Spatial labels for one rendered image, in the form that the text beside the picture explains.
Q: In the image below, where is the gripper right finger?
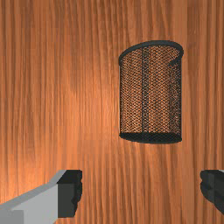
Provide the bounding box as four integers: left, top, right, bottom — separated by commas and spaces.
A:
199, 169, 224, 216

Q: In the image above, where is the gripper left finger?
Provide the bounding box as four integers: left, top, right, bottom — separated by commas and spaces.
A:
0, 169, 83, 224

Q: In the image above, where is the dark mesh basket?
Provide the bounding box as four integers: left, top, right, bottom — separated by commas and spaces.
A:
118, 40, 185, 144

